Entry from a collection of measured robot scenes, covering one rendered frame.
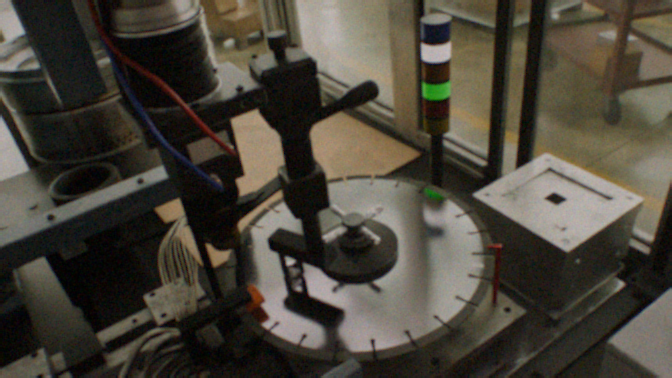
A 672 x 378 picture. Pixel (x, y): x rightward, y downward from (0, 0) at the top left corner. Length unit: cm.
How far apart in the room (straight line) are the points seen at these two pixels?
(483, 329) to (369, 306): 18
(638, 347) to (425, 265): 26
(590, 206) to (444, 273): 30
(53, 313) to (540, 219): 86
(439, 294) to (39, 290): 80
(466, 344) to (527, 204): 26
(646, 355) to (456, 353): 21
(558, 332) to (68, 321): 82
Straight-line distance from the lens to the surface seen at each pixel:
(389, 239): 72
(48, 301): 115
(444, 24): 84
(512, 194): 91
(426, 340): 62
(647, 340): 73
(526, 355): 86
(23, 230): 79
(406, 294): 66
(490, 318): 78
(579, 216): 88
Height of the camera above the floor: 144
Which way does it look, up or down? 35 degrees down
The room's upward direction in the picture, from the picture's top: 8 degrees counter-clockwise
